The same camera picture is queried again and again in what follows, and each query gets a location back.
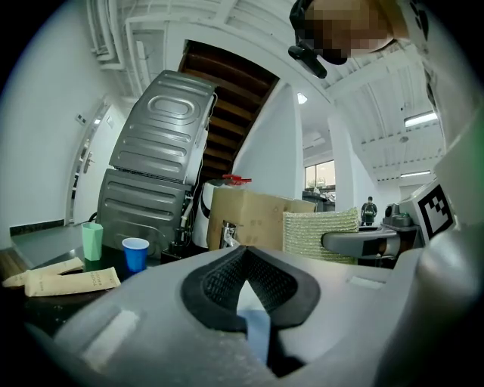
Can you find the small wall lamp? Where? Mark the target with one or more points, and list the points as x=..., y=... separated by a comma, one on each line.
x=301, y=98

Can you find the window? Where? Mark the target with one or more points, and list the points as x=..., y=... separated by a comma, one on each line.
x=319, y=175

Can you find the black table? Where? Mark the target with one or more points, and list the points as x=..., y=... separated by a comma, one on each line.
x=56, y=310

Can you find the green plastic cup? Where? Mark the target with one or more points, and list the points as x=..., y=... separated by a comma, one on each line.
x=92, y=242

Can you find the wooden staircase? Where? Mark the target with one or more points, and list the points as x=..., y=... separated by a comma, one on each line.
x=234, y=98

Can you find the white appliance with black stripe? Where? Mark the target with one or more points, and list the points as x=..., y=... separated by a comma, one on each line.
x=204, y=226

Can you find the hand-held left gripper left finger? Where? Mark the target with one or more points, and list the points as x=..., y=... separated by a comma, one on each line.
x=151, y=332

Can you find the white door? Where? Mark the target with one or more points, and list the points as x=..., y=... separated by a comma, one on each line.
x=94, y=181

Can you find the person's face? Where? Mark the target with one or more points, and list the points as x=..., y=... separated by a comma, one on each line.
x=340, y=26

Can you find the chrome faucet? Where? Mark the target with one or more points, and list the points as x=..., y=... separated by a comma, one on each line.
x=227, y=232

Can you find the long ceiling lamp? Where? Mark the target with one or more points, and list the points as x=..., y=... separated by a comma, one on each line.
x=421, y=119
x=416, y=174

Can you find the grey metal washing machine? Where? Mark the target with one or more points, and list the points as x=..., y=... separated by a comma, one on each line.
x=162, y=128
x=143, y=204

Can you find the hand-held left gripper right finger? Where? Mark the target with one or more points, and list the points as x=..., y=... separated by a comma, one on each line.
x=359, y=321

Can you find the brown cardboard box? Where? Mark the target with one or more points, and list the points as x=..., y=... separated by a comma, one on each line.
x=257, y=219

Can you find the black head-mounted camera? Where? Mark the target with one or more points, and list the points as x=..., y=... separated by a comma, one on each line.
x=308, y=60

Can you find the yellow-green sponge cloth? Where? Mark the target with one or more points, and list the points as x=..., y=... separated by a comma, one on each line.
x=314, y=226

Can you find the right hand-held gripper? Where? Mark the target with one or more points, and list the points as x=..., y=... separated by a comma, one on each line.
x=435, y=211

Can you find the blue plastic cup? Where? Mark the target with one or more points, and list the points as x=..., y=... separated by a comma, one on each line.
x=135, y=257

